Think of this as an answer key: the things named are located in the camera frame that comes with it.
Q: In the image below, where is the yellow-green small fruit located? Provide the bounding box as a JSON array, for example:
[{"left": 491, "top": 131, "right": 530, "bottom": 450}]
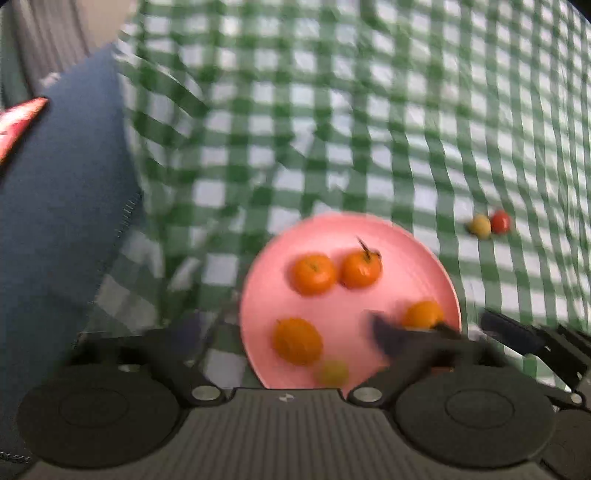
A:
[{"left": 468, "top": 214, "right": 492, "bottom": 240}]

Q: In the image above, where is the red cherry tomato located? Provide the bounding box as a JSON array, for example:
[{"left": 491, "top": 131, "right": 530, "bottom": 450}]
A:
[{"left": 490, "top": 210, "right": 512, "bottom": 235}]

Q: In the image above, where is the yellow fruit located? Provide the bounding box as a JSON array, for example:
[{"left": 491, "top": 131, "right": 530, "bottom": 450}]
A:
[{"left": 315, "top": 359, "right": 349, "bottom": 388}]

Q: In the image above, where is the orange tomato with stem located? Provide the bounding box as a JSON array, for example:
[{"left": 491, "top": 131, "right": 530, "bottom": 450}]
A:
[{"left": 339, "top": 239, "right": 383, "bottom": 289}]

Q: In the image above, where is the large orange citrus fruit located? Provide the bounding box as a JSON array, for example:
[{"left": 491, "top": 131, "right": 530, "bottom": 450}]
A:
[{"left": 271, "top": 318, "right": 324, "bottom": 366}]

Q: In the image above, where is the small orange tomato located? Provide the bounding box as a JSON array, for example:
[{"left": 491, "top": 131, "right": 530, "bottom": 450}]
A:
[{"left": 290, "top": 253, "right": 338, "bottom": 296}]

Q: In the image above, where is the orange cherry tomato on plate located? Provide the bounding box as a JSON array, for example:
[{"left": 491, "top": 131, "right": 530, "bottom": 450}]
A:
[{"left": 401, "top": 300, "right": 445, "bottom": 330}]

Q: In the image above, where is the pink round plate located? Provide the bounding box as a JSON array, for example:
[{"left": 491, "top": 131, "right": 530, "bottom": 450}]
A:
[{"left": 239, "top": 213, "right": 462, "bottom": 392}]

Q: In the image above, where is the blue sofa cushion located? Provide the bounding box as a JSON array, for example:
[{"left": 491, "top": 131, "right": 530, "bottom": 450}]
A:
[{"left": 1, "top": 46, "right": 139, "bottom": 456}]

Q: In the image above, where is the green checkered tablecloth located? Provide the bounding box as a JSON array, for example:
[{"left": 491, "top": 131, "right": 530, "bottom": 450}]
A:
[{"left": 73, "top": 0, "right": 591, "bottom": 393}]

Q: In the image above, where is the black smartphone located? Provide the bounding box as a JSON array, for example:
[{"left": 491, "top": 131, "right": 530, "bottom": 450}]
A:
[{"left": 0, "top": 97, "right": 49, "bottom": 164}]

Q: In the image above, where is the grey curtain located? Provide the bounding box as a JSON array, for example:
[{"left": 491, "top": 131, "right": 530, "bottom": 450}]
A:
[{"left": 1, "top": 1, "right": 91, "bottom": 110}]

